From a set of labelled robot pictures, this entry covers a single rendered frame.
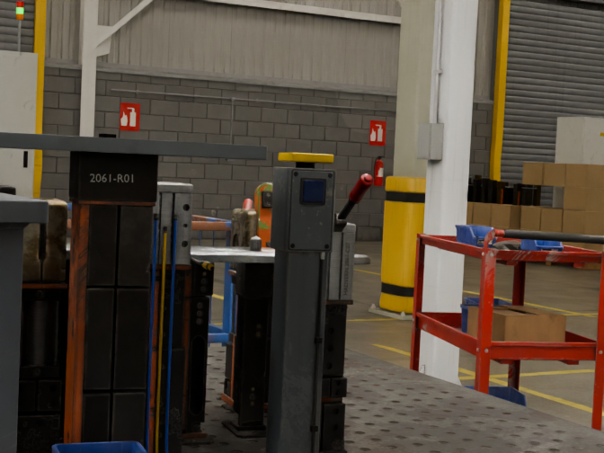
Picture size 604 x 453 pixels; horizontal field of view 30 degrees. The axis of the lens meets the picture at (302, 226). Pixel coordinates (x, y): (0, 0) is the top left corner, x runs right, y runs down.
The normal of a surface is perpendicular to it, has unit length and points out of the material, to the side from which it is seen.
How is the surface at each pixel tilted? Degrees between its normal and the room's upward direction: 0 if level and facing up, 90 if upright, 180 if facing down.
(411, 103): 90
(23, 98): 90
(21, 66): 90
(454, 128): 90
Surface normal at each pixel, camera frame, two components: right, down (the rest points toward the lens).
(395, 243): -0.87, -0.01
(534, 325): 0.36, 0.07
